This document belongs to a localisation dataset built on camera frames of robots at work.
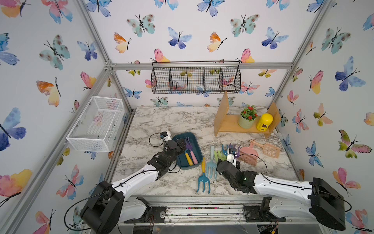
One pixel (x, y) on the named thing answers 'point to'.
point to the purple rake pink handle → (189, 146)
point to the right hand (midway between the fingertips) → (223, 160)
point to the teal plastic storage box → (182, 162)
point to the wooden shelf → (224, 122)
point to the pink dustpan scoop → (269, 149)
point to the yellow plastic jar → (264, 122)
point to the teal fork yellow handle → (203, 179)
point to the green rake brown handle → (219, 156)
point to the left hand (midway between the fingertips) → (184, 140)
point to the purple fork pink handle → (233, 146)
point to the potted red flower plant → (247, 117)
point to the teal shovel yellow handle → (190, 161)
